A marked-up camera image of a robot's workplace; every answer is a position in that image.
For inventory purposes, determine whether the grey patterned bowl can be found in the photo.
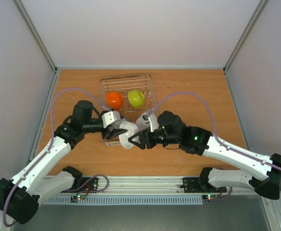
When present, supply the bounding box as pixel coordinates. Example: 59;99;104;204
110;117;128;130

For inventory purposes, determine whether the white bottom bowl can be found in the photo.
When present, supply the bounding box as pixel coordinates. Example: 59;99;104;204
119;121;139;149

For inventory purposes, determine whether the white bowl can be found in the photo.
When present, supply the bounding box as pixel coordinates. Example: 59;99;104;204
135;116;151;131
119;121;139;149

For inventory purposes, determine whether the orange bowl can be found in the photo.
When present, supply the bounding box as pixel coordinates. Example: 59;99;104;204
106;91;124;111

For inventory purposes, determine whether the green bowl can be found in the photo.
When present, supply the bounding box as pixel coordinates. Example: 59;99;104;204
127;90;145;109

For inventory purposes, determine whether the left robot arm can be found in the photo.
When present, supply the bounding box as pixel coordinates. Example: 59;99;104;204
0;100;126;227

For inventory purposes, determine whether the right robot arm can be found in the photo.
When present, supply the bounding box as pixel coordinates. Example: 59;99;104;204
128;111;281;200

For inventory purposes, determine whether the left small circuit board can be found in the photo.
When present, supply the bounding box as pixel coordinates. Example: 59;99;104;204
70;195;86;203

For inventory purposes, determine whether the small circuit board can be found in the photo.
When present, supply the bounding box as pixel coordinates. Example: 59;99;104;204
70;195;86;203
202;194;220;201

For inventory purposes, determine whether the right small circuit board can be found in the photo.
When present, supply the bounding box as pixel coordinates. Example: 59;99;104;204
202;194;220;201

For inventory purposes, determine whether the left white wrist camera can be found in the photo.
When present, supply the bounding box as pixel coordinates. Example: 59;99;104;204
102;111;120;128

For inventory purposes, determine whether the wire dish rack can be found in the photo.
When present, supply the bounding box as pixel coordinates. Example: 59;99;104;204
100;74;159;149

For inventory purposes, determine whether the aluminium front rail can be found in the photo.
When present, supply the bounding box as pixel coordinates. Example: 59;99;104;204
8;175;273;194

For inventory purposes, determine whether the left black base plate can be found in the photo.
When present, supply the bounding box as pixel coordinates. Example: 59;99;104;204
62;177;99;193

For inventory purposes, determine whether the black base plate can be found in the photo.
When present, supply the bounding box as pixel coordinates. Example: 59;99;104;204
180;177;227;193
62;177;99;193

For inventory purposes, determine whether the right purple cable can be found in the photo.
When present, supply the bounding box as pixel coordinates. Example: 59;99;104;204
146;91;281;201

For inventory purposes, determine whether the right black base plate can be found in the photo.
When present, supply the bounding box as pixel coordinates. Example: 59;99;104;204
180;177;227;193

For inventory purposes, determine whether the left aluminium frame post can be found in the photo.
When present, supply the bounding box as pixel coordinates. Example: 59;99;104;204
13;0;57;73

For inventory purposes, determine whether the aluminium frame post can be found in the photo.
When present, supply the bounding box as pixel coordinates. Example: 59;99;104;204
13;0;57;73
223;0;268;75

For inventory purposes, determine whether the grey slotted cable duct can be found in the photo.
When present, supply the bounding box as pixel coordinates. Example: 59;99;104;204
43;195;203;206

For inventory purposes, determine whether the right aluminium frame post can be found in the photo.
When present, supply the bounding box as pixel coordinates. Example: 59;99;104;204
223;0;268;75

